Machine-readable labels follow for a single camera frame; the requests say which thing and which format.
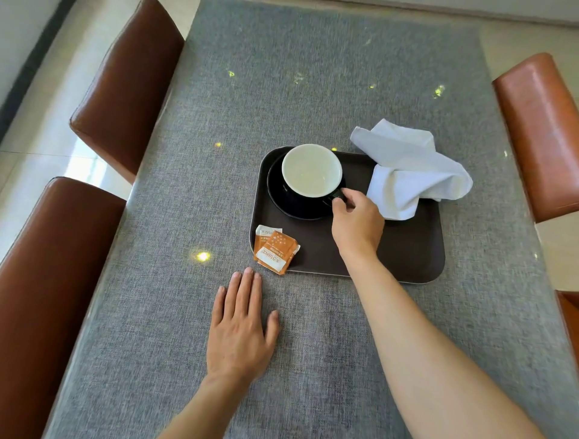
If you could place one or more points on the white cloth napkin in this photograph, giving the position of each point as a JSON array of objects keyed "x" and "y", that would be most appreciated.
[{"x": 407, "y": 172}]

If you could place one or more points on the person's right hand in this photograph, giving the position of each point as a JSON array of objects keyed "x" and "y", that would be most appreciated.
[{"x": 359, "y": 228}]

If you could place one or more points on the black saucer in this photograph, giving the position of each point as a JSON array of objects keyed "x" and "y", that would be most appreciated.
[{"x": 289, "y": 207}]

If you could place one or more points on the dark brown tray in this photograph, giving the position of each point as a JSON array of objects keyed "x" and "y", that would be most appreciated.
[{"x": 402, "y": 253}]

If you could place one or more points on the brown leather chair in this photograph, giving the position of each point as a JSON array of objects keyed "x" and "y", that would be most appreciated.
[
  {"x": 571, "y": 316},
  {"x": 49, "y": 294},
  {"x": 131, "y": 86},
  {"x": 543, "y": 140}
]

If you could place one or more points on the person's left hand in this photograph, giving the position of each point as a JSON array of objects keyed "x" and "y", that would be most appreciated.
[{"x": 237, "y": 339}]

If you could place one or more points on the grey fabric tablecloth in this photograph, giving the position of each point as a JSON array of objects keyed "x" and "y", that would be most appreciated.
[{"x": 294, "y": 90}]

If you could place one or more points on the person's right forearm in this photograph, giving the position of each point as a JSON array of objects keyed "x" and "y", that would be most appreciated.
[{"x": 429, "y": 371}]

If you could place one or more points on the orange and white sachet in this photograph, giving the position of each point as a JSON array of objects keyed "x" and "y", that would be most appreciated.
[
  {"x": 263, "y": 230},
  {"x": 278, "y": 253}
]

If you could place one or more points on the black cup white inside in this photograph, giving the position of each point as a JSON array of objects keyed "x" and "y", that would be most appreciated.
[{"x": 312, "y": 169}]

